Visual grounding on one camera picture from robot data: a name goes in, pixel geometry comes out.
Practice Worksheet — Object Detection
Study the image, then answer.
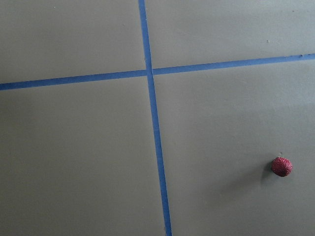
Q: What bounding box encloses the red strawberry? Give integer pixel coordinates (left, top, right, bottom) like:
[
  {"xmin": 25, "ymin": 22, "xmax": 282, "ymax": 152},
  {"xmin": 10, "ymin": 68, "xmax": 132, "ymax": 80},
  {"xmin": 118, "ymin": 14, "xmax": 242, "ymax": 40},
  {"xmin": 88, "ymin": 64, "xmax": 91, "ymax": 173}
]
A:
[{"xmin": 271, "ymin": 157, "xmax": 293, "ymax": 177}]

